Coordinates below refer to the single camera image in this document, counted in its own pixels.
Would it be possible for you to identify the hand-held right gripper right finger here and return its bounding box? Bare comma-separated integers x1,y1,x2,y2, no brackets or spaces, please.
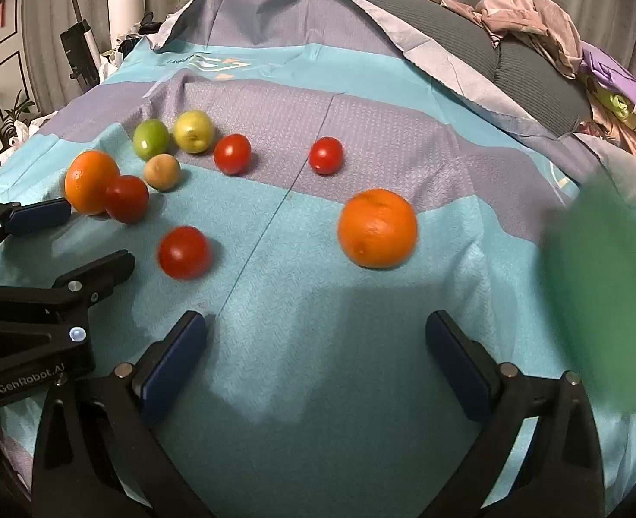
425,310,607,518

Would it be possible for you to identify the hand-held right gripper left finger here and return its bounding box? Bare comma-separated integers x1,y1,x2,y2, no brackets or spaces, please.
32,310,216,518

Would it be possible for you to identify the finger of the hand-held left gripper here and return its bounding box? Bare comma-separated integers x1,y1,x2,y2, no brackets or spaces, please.
0,249,136,330
0,196,72,271

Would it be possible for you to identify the red tomato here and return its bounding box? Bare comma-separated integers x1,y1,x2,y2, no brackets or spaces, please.
213,134,252,176
105,175,151,224
157,226,212,281
309,137,345,176

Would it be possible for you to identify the brown kiwi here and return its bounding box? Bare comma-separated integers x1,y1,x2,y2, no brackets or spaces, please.
144,154,181,192

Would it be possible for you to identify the large orange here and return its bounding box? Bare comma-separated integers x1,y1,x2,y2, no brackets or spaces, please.
337,189,419,269

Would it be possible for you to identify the green plate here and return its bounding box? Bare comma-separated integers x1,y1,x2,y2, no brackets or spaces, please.
542,173,636,414

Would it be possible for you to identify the white plastic bag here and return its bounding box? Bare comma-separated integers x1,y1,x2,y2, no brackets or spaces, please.
9,112,60,146

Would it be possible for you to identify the potted plant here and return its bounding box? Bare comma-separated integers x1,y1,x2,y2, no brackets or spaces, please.
0,91,37,144

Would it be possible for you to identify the green lime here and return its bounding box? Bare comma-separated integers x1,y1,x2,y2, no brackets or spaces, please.
133,119,169,161

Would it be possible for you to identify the yellow-green lemon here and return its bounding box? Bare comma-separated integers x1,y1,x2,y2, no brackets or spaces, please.
173,110,214,154

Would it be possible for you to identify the upright vacuum cleaner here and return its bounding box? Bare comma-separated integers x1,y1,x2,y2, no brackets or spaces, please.
48,0,104,88

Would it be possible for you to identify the white lamp shade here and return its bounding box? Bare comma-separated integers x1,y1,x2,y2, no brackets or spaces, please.
107,0,145,51

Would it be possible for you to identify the striped blue grey blanket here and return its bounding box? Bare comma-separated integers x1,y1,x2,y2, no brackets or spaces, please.
0,0,636,518

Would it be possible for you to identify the dark grey ribbed pillow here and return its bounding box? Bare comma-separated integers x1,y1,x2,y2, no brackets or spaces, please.
345,0,594,138

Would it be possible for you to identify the pile of clothes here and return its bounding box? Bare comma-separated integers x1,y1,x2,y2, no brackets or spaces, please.
422,0,636,165

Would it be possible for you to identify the red wall ornament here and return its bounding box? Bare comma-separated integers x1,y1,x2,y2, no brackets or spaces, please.
0,0,23,29

